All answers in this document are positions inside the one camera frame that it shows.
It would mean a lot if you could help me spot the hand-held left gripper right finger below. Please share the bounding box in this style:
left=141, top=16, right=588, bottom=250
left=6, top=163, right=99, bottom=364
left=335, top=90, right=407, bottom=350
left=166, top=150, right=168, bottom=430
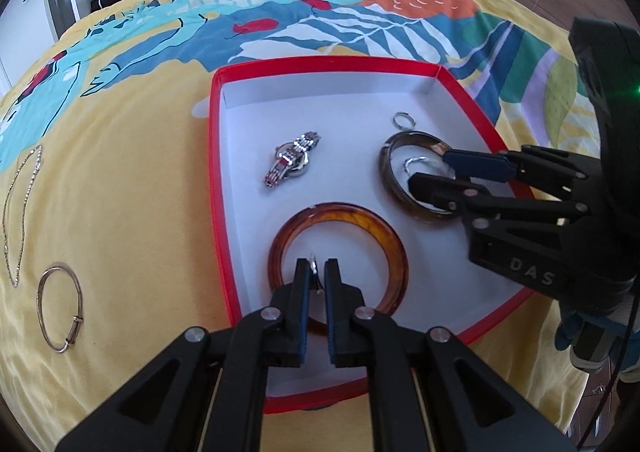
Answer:
left=324, top=258, right=576, bottom=452

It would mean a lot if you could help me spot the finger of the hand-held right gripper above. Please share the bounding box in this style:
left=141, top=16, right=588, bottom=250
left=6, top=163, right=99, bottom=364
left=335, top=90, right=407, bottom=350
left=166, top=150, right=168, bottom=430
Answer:
left=407, top=171, right=591, bottom=234
left=440, top=144, right=602, bottom=204

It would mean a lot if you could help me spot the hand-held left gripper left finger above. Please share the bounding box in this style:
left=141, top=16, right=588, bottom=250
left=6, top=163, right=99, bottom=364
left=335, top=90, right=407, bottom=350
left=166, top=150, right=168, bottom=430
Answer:
left=55, top=258, right=313, bottom=452

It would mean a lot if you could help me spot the twisted silver ring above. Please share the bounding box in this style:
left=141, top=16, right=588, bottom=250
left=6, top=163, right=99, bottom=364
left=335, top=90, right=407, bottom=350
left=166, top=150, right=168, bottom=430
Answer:
left=402, top=157, right=444, bottom=183

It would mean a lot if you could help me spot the dark brown bangle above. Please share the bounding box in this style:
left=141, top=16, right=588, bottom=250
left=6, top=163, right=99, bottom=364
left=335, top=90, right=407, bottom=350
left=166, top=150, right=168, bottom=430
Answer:
left=378, top=131, right=471, bottom=227

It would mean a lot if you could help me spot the plain silver ring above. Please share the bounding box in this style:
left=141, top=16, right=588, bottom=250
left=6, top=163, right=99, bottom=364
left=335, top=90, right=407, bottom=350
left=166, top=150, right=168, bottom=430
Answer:
left=307, top=254, right=323, bottom=292

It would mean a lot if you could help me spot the amber orange bangle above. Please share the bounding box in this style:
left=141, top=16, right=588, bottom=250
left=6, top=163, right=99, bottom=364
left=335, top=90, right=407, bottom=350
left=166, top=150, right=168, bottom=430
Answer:
left=267, top=203, right=409, bottom=337

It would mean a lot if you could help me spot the silver wristwatch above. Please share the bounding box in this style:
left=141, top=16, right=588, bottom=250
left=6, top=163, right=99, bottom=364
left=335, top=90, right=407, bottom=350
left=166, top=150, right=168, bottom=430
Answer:
left=264, top=131, right=322, bottom=189

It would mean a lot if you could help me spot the red jewelry box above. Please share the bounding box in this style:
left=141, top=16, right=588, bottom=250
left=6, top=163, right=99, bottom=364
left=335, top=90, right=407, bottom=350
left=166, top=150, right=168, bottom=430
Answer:
left=207, top=58, right=536, bottom=416

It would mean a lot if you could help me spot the person's right hand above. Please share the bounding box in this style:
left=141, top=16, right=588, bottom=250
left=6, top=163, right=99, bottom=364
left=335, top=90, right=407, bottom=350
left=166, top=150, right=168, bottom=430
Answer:
left=554, top=307, right=632, bottom=374

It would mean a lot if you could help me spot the yellow printed dinosaur blanket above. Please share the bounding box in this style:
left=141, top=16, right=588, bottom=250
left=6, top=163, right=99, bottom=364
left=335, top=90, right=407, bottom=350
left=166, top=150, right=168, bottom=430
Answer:
left=0, top=0, right=609, bottom=452

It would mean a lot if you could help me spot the white room door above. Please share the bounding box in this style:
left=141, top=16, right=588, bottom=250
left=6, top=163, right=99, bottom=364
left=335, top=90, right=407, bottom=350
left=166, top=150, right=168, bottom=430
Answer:
left=0, top=0, right=62, bottom=94

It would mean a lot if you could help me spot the silver wire bracelet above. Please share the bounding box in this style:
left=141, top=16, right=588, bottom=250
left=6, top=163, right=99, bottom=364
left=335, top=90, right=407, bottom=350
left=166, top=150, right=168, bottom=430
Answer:
left=37, top=266, right=84, bottom=354

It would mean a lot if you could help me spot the thin chain necklace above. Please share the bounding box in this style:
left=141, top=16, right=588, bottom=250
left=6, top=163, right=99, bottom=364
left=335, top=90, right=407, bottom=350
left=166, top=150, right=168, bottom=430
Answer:
left=0, top=144, right=45, bottom=289

